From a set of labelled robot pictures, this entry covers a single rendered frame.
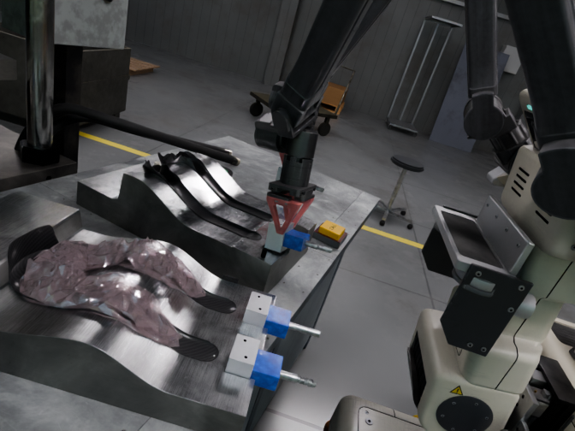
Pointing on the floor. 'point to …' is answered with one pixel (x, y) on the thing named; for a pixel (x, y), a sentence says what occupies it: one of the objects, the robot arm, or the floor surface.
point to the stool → (399, 187)
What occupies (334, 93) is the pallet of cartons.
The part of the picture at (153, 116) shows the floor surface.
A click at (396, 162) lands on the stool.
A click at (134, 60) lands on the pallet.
